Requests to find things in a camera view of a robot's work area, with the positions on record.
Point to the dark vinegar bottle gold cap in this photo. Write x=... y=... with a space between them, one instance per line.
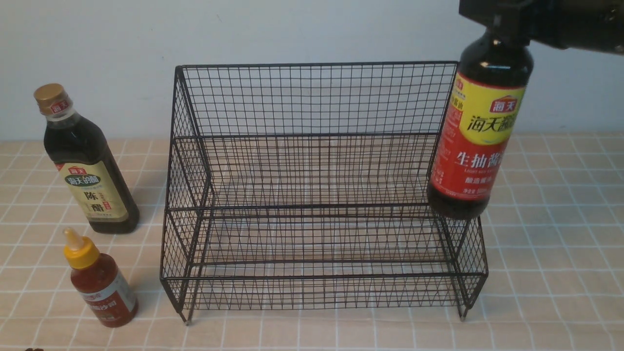
x=82 y=156

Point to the black wire mesh shelf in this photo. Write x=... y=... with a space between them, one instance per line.
x=304 y=186

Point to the red chili sauce squeeze bottle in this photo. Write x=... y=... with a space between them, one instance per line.
x=99 y=281

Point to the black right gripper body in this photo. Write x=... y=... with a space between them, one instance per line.
x=592 y=25

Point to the checkered beige tablecloth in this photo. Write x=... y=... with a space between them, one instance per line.
x=553 y=235

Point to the soy sauce bottle red label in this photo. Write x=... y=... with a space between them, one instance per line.
x=489 y=86

